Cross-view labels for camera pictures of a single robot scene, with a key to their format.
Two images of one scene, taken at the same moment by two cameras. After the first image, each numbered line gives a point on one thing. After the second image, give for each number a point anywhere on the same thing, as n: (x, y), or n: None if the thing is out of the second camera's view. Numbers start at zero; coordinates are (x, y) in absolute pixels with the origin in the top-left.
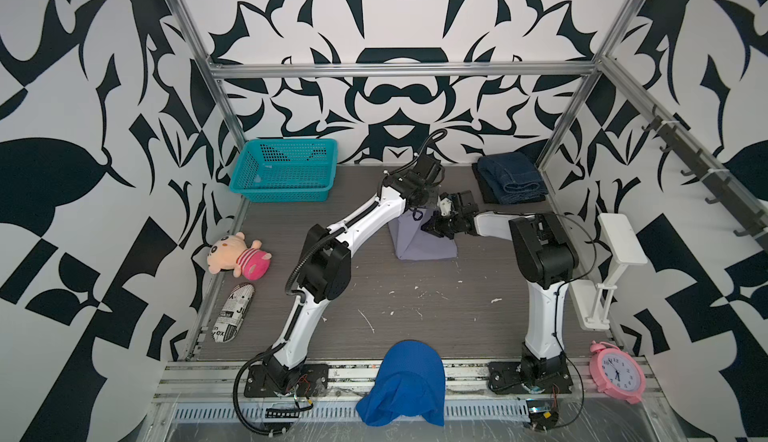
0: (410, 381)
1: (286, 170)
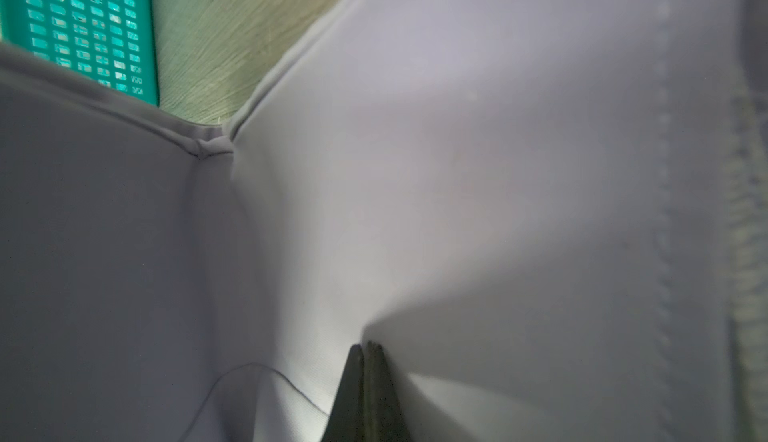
0: None
1: (92, 19)
